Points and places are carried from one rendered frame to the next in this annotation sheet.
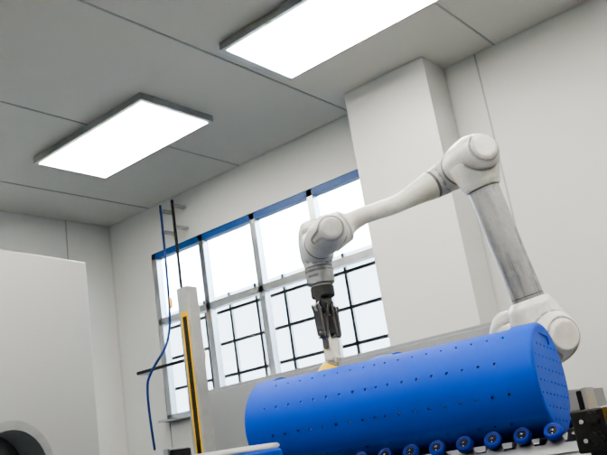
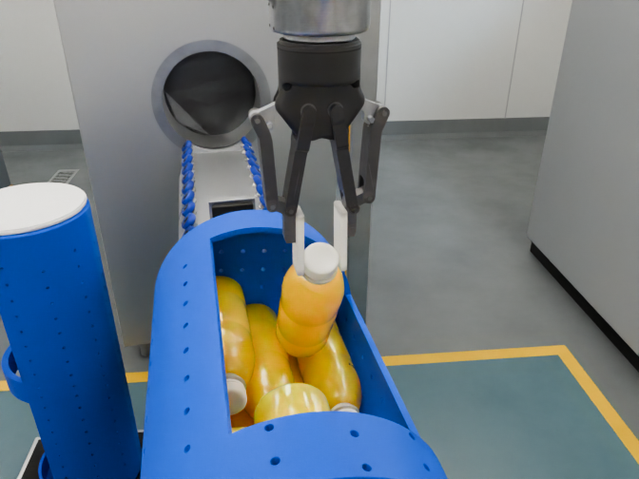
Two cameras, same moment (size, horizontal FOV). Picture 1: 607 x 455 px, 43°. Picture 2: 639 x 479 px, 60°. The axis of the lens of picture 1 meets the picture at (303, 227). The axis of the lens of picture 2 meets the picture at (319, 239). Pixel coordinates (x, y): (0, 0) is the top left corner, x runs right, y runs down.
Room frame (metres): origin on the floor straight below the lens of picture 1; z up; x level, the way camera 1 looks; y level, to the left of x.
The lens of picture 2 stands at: (2.01, -0.41, 1.56)
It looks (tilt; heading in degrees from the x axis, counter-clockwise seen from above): 28 degrees down; 47
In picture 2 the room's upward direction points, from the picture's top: straight up
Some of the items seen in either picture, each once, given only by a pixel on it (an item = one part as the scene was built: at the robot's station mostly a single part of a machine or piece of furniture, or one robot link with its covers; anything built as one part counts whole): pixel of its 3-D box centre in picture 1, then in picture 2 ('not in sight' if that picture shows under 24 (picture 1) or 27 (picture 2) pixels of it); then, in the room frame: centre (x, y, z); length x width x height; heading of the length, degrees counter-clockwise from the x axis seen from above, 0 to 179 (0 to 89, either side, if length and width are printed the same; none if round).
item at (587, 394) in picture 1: (590, 413); not in sight; (1.95, -0.62, 0.99); 0.10 x 0.02 x 0.12; 150
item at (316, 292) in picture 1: (323, 300); (319, 87); (2.36, -0.03, 1.45); 0.08 x 0.07 x 0.09; 150
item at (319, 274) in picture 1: (320, 277); (319, 2); (2.36, -0.03, 1.52); 0.09 x 0.09 x 0.06
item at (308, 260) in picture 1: (315, 243); not in sight; (2.35, -0.03, 1.63); 0.13 x 0.11 x 0.16; 13
